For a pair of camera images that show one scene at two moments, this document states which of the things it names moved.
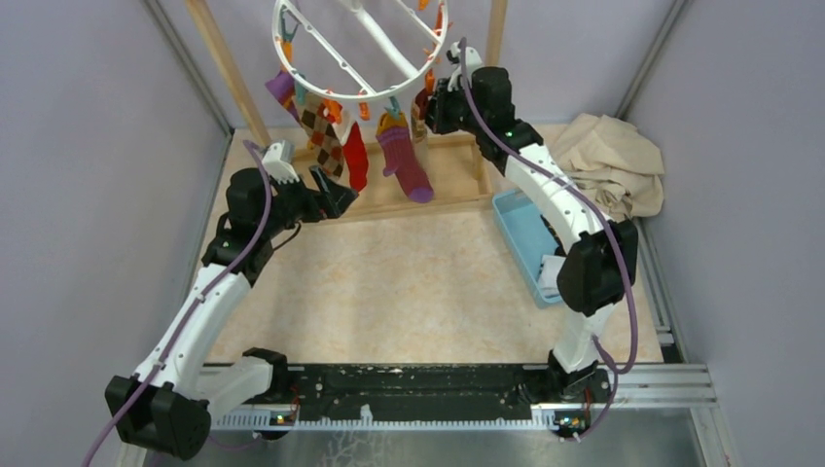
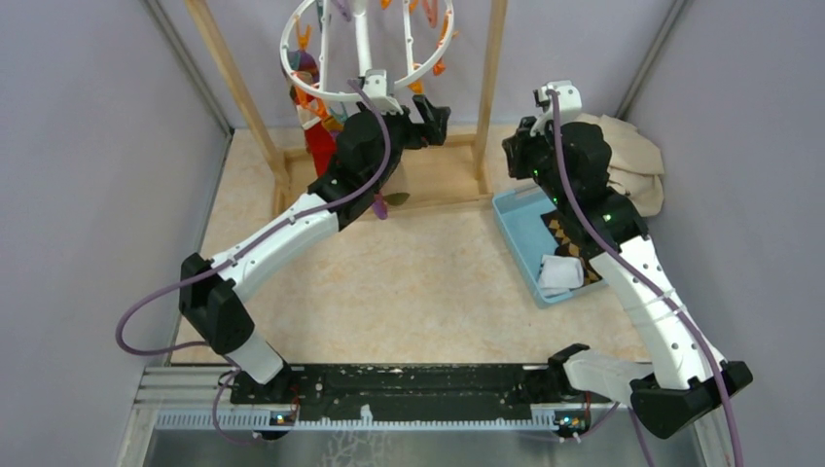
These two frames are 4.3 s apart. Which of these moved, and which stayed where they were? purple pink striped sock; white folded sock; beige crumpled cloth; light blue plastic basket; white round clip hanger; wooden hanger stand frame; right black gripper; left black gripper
Moved: white round clip hanger; purple pink striped sock; right black gripper; left black gripper
Stayed: wooden hanger stand frame; light blue plastic basket; white folded sock; beige crumpled cloth
